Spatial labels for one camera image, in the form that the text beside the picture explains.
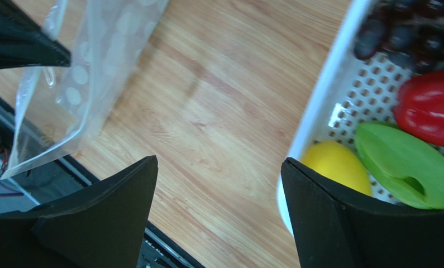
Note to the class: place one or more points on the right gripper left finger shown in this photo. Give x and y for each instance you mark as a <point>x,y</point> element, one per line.
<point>101,225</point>

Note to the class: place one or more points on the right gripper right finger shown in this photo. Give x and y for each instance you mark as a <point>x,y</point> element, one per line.
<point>335,226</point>

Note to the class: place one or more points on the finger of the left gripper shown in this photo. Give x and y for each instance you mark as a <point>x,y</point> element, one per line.
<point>23,43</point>

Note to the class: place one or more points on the yellow lemon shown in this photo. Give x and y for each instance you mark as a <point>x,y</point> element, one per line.
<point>336,162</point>

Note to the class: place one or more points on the clear polka-dot zip bag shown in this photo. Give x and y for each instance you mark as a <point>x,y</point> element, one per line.
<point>60,110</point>

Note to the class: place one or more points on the red bell pepper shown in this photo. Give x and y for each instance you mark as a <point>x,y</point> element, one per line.
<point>420,108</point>

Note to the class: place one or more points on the green sliced fruit toy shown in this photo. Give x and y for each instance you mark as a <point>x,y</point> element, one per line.
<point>409,168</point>

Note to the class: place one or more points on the white perforated plastic basket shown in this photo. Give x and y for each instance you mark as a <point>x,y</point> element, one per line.
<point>350,92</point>

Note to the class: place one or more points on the dark purple grape bunch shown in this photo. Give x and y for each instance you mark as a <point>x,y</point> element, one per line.
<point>410,33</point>

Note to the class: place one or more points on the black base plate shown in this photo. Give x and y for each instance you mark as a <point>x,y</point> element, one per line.
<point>167,253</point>

